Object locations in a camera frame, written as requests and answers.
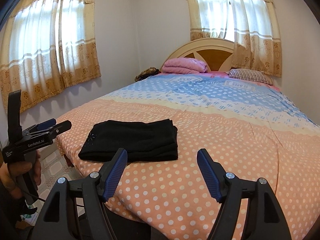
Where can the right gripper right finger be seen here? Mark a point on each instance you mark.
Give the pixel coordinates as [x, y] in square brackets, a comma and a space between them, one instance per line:
[264, 216]

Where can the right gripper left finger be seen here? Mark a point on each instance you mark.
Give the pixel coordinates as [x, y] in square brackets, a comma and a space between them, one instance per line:
[58, 218]

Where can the black pants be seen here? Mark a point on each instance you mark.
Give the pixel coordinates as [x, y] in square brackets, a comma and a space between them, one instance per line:
[148, 142]

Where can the person's left hand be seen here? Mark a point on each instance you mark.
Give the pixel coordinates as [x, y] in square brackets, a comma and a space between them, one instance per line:
[10, 172]

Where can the polka dot bed sheet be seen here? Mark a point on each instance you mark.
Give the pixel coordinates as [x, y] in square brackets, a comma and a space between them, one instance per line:
[252, 130]

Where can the beige curtain side window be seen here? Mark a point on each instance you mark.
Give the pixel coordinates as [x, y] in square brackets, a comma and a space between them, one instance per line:
[48, 46]

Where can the striped pillow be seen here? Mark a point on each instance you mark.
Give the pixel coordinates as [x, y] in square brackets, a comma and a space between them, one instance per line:
[250, 75]

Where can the brown patterned cloth bundle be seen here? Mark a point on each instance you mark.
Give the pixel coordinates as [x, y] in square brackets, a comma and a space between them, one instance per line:
[147, 73]

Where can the cream wooden headboard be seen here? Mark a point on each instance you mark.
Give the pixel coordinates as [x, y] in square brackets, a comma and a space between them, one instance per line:
[215, 52]

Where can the folded pink blanket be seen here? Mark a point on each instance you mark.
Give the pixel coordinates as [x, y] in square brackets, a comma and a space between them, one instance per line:
[184, 65]

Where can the beige curtain centre window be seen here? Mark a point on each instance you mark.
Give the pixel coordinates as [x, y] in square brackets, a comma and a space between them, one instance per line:
[250, 24]

